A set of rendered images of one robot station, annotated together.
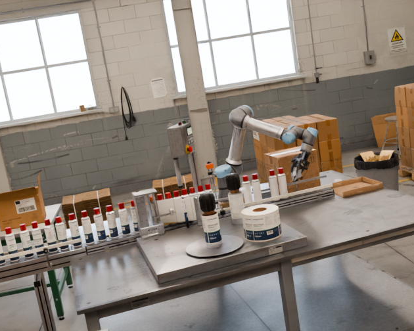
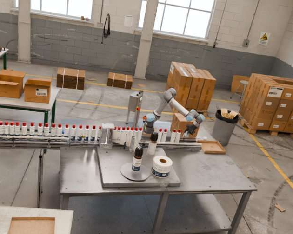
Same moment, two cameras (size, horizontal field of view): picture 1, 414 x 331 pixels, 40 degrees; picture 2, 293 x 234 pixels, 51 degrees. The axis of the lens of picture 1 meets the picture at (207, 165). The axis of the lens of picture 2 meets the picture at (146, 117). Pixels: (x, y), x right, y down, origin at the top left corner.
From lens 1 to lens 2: 0.93 m
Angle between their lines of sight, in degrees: 14
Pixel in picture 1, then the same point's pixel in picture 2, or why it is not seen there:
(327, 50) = (225, 32)
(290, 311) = (160, 212)
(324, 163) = (201, 100)
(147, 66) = (126, 6)
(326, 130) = (208, 84)
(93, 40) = not seen: outside the picture
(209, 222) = (136, 162)
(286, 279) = (163, 199)
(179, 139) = (134, 103)
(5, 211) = (29, 92)
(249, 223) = (155, 167)
